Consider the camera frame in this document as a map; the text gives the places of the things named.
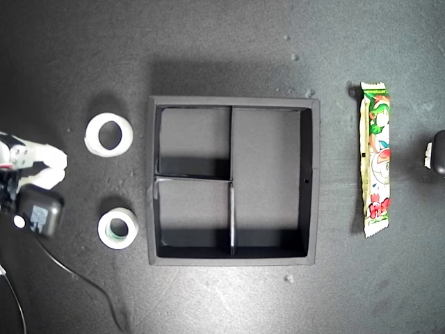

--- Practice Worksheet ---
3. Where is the white tape roll wide hole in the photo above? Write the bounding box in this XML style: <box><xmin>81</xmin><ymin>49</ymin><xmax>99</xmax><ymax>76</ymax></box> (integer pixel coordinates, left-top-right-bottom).
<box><xmin>84</xmin><ymin>112</ymin><xmax>135</xmax><ymax>158</ymax></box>

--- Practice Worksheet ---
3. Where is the snack bar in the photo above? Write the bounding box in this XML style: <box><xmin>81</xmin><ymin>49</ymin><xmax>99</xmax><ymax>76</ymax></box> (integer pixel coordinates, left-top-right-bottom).
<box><xmin>359</xmin><ymin>81</ymin><xmax>391</xmax><ymax>239</ymax></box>

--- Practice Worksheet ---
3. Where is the white tape roll green core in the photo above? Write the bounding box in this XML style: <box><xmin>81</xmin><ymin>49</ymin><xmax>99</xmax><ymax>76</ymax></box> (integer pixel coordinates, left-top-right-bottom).
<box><xmin>97</xmin><ymin>207</ymin><xmax>140</xmax><ymax>250</ymax></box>

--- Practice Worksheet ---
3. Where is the black tray with wells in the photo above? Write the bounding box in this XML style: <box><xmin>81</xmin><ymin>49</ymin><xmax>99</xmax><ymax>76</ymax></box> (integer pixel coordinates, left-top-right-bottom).
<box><xmin>147</xmin><ymin>96</ymin><xmax>320</xmax><ymax>267</ymax></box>

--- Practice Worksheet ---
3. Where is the black camera box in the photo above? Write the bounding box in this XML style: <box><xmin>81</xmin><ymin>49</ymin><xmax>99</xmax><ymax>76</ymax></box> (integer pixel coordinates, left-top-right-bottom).
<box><xmin>13</xmin><ymin>184</ymin><xmax>66</xmax><ymax>239</ymax></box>
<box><xmin>430</xmin><ymin>130</ymin><xmax>445</xmax><ymax>176</ymax></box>

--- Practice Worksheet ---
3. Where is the black camera cable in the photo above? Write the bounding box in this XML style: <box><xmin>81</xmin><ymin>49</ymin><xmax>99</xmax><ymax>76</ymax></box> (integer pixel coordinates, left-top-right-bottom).
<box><xmin>36</xmin><ymin>236</ymin><xmax>128</xmax><ymax>333</ymax></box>

